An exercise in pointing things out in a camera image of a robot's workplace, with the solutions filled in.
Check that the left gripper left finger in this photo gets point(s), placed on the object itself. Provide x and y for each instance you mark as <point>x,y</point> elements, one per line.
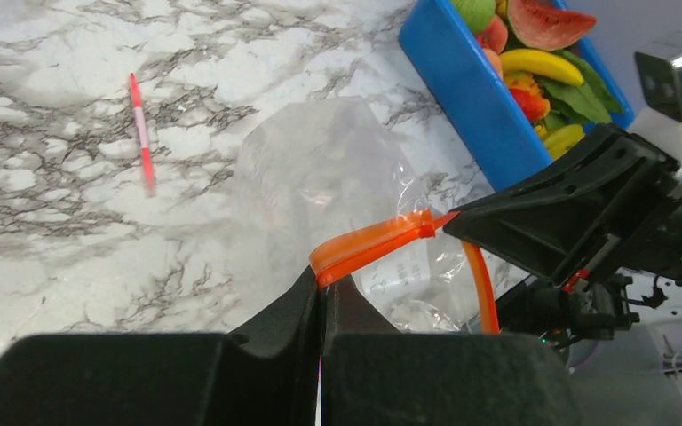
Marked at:
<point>265,372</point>

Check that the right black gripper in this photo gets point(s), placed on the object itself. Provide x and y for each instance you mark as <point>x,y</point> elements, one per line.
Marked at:
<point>599,207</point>

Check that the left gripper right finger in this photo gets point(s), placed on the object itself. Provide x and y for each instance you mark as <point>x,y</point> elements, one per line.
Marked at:
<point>374,374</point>

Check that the clear orange zip top bag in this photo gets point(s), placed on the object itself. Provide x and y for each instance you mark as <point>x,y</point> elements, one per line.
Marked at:
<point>313,171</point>

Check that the watermelon slice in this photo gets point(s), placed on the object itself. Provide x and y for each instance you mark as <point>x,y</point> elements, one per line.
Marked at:
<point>547,28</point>

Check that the green cabbage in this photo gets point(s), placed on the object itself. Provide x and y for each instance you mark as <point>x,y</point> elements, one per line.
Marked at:
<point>476,14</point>

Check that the yellow bell pepper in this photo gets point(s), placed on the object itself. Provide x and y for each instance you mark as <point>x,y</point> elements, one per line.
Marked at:
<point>563,139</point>

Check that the green leafy vegetable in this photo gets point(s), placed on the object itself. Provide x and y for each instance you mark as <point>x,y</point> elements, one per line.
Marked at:
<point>590,102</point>

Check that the yellow banana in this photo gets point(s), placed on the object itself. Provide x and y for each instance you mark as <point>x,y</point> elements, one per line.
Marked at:
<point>543,63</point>

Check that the small orange peach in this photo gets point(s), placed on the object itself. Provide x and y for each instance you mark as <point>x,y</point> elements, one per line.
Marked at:
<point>495,62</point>

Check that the pink peach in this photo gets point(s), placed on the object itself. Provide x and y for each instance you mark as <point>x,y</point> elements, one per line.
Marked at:
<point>494,36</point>

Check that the blue plastic bin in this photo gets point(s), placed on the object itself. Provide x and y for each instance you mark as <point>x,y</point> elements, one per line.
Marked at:
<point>478,105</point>

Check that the red white pen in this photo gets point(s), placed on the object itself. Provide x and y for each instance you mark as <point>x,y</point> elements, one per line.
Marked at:
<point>142,132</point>

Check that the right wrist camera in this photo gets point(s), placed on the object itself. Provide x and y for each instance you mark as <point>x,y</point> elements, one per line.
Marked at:
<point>659,67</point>

